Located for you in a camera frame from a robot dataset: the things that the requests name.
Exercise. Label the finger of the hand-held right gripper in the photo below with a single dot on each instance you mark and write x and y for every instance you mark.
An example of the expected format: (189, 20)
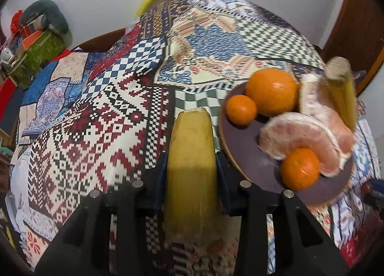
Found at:
(376, 196)

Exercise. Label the grey green cushion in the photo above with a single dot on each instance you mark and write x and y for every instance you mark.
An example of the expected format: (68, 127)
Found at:
(48, 12)

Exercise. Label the patchwork printed blanket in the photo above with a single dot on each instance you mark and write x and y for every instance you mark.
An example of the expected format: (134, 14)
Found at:
(105, 114)

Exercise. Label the orange box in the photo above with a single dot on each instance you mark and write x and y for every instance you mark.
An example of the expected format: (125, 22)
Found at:
(31, 39)

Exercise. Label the purple plate with wooden rim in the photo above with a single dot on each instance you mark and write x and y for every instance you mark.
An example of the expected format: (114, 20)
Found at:
(249, 156)

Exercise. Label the dark wooden headboard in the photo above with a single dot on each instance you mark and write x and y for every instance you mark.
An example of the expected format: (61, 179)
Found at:
(99, 39)

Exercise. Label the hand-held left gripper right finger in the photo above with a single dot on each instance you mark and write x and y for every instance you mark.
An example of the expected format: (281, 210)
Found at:
(223, 186)

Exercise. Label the red box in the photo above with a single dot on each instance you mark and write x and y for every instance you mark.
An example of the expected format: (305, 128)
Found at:
(6, 93)

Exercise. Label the green patterned box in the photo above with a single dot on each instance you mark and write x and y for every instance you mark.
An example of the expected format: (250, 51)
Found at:
(45, 51)

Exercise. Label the small tangerine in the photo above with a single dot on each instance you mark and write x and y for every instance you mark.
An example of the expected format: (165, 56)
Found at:
(300, 169)
(241, 109)

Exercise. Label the red flower decoration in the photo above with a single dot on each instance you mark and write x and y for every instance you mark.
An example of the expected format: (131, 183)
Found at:
(16, 22)

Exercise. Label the yellow banana half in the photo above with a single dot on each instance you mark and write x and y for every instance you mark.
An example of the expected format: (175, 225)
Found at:
(192, 159)

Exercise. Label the large orange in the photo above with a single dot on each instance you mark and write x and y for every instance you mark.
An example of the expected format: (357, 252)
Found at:
(271, 91)

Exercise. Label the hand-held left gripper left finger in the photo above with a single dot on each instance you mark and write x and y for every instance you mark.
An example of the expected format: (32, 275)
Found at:
(159, 186)

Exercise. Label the white plastic item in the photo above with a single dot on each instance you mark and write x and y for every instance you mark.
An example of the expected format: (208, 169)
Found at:
(6, 55)

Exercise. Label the plastic-wrapped pomelo segment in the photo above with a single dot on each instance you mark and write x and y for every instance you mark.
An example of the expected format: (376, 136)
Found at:
(288, 132)
(312, 99)

